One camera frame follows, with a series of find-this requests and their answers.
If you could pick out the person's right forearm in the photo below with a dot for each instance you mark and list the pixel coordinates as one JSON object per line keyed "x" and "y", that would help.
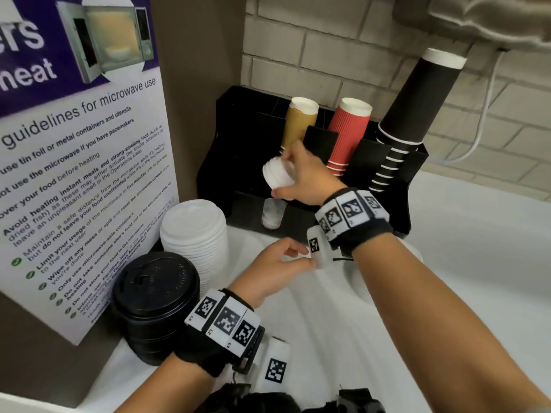
{"x": 430, "y": 318}

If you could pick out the stack of black lids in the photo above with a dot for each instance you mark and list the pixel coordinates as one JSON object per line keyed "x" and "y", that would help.
{"x": 150, "y": 283}

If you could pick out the stack of red paper cups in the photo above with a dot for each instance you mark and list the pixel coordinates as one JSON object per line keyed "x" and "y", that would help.
{"x": 348, "y": 133}

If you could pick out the black left wrist marker band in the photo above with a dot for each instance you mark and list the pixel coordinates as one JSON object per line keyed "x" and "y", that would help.
{"x": 193, "y": 348}

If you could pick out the black right wrist marker band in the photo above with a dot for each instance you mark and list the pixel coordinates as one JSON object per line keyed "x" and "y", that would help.
{"x": 370, "y": 232}

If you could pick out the person's left forearm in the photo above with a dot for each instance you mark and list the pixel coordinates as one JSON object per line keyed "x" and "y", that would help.
{"x": 168, "y": 387}

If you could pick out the black chest harness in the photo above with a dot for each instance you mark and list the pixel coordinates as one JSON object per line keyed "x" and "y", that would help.
{"x": 258, "y": 402}

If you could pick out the person's right hand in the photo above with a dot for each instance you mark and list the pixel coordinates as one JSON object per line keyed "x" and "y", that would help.
{"x": 314, "y": 180}

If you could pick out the person's left hand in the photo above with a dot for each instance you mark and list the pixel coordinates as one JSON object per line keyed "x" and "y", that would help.
{"x": 262, "y": 275}

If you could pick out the grey wall-mounted appliance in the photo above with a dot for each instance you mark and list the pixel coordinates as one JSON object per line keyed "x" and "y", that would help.
{"x": 473, "y": 17}

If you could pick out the black cup holder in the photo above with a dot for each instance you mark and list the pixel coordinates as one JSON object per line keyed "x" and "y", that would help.
{"x": 241, "y": 146}

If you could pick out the black wrist marker band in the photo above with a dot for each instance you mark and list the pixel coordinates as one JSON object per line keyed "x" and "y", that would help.
{"x": 193, "y": 348}
{"x": 370, "y": 232}

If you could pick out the microwave safety poster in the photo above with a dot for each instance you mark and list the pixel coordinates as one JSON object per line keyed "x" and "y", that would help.
{"x": 86, "y": 189}

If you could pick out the stack of gold paper cups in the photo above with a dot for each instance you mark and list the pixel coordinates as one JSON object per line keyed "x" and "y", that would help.
{"x": 297, "y": 124}

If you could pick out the stack of black paper cups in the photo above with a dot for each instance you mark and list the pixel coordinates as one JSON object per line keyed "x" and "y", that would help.
{"x": 417, "y": 103}

